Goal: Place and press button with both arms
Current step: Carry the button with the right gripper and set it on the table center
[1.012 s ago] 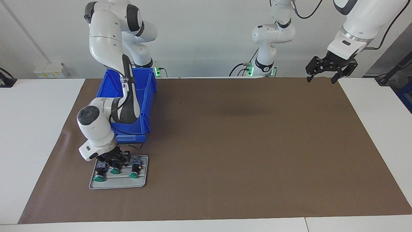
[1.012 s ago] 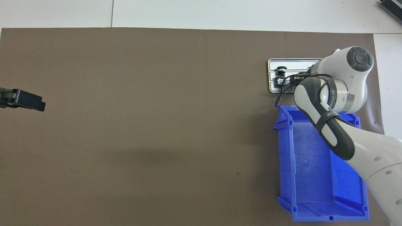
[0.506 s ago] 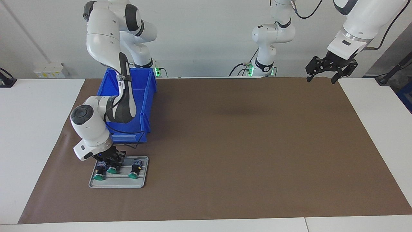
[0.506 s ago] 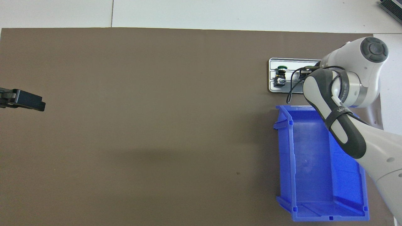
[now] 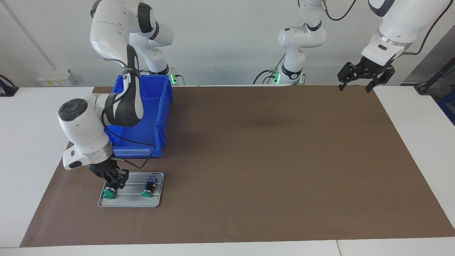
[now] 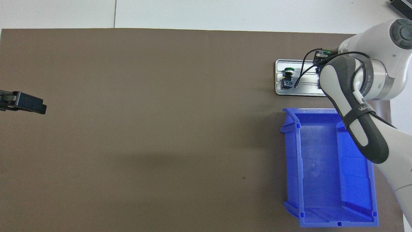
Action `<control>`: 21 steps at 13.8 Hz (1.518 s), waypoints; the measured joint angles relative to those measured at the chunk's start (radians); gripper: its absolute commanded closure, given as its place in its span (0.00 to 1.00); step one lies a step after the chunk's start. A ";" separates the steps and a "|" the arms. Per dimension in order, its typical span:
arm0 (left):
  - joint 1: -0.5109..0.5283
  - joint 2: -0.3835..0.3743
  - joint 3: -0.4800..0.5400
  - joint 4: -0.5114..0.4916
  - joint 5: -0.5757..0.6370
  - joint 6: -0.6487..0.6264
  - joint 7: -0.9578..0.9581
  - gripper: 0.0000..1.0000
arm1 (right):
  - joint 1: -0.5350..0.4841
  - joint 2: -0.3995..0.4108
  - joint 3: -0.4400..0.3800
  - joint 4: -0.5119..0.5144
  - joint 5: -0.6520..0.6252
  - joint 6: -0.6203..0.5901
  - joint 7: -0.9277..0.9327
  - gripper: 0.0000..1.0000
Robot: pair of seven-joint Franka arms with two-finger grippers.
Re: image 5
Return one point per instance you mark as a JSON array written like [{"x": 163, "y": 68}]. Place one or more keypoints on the black stand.
[{"x": 424, "y": 87}]

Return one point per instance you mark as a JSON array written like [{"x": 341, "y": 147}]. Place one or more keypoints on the grey metal tray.
[{"x": 135, "y": 201}]

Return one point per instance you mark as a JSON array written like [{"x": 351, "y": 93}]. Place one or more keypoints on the brown table mat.
[{"x": 266, "y": 177}]

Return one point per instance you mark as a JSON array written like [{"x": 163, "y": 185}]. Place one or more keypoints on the blue plastic storage bin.
[{"x": 156, "y": 106}]

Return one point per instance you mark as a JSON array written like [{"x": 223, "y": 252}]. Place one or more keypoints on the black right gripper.
[{"x": 105, "y": 169}]

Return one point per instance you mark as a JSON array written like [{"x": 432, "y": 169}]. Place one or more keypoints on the blue crate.
[{"x": 449, "y": 106}]

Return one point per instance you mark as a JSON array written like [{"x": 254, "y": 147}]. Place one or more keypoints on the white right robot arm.
[{"x": 81, "y": 124}]

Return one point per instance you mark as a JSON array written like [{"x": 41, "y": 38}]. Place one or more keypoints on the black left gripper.
[{"x": 371, "y": 67}]

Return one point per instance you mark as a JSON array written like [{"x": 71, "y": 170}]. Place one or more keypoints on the black table clamp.
[{"x": 7, "y": 90}]

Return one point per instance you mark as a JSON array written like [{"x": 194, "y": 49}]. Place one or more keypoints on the white wall power strip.
[{"x": 53, "y": 81}]

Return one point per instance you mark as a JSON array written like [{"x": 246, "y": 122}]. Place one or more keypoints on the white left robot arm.
[{"x": 401, "y": 21}]

